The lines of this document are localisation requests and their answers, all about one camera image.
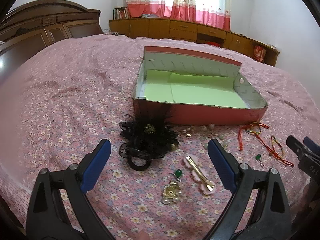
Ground pink flower hair clip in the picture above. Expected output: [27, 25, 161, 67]
[184, 155, 216, 196]

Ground gold pearl brooch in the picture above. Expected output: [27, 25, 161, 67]
[161, 180, 182, 205]

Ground red gift bag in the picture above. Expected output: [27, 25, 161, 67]
[253, 44, 267, 62]

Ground red braided string bracelet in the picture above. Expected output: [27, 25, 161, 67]
[238, 121, 270, 152]
[260, 135, 295, 167]

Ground red cardboard box green lining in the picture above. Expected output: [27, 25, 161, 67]
[132, 46, 269, 126]

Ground small pearl earring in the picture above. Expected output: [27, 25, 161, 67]
[178, 127, 193, 138]

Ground pink floral blanket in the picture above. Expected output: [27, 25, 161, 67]
[0, 33, 316, 240]

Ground row of books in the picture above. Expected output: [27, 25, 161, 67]
[113, 7, 130, 20]

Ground black feather hair accessory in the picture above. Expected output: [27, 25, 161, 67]
[119, 104, 180, 172]

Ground white flower hairpin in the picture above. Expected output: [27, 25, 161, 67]
[201, 123, 230, 147]

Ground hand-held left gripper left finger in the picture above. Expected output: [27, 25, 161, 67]
[26, 139, 118, 240]

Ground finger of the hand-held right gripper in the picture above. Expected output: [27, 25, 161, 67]
[286, 135, 305, 157]
[303, 137, 320, 156]

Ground long wooden cabinet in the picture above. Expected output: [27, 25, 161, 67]
[108, 18, 280, 67]

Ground cream and pink curtains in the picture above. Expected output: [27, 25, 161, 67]
[124, 0, 232, 32]

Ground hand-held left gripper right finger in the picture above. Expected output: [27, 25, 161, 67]
[207, 138, 292, 240]

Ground dark wooden headboard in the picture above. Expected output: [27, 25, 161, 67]
[0, 0, 103, 64]

